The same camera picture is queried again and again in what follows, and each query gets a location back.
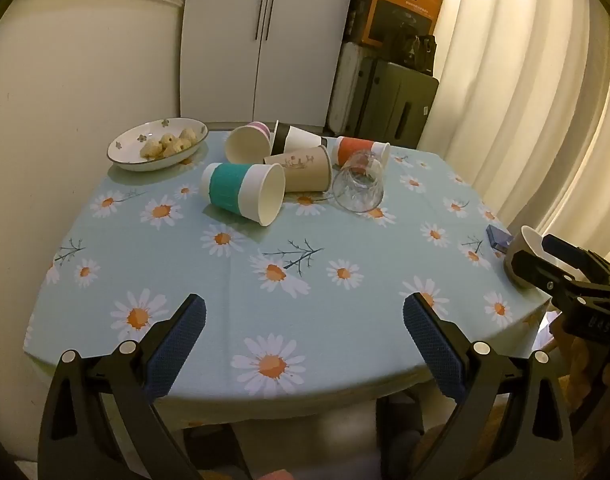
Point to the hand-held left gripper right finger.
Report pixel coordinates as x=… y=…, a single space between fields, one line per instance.
x=432 y=345

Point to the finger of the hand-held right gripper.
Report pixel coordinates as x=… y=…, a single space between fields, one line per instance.
x=575 y=255
x=535 y=269

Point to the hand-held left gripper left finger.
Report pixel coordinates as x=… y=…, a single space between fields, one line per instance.
x=177 y=345

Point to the white and grey cup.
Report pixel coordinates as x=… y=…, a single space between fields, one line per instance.
x=530 y=239

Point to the teal banded paper cup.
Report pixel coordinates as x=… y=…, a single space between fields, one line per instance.
x=225 y=187

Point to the clear glass cup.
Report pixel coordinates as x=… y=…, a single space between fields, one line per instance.
x=357 y=185

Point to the pink banded paper cup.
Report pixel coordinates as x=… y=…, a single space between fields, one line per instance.
x=245 y=145

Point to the orange banded paper cup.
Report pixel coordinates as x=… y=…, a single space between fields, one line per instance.
x=352 y=147

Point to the brown printed paper cup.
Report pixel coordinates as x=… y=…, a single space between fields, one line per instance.
x=305 y=170

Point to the black banded paper cup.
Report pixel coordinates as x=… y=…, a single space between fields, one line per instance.
x=281 y=137

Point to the small blue box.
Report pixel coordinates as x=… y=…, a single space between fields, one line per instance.
x=497 y=236

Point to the blue daisy print tablecloth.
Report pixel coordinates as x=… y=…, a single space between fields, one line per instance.
x=370 y=240

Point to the cream curtain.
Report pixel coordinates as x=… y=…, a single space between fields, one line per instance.
x=510 y=85

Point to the beige pastry piece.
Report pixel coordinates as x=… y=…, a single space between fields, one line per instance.
x=151 y=149
x=175 y=148
x=189 y=136
x=166 y=139

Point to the white flower print bowl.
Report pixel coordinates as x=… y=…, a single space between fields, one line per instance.
x=130 y=147

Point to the dark green suitcase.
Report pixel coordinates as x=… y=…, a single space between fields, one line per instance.
x=395 y=105

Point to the black bag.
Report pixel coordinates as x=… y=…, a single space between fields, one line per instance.
x=410 y=55

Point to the light grey suitcase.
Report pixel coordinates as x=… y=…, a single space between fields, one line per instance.
x=342 y=90

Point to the orange and black cardboard box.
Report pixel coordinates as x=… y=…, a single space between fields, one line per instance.
x=385 y=15

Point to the white refrigerator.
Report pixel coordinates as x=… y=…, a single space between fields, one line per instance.
x=225 y=35

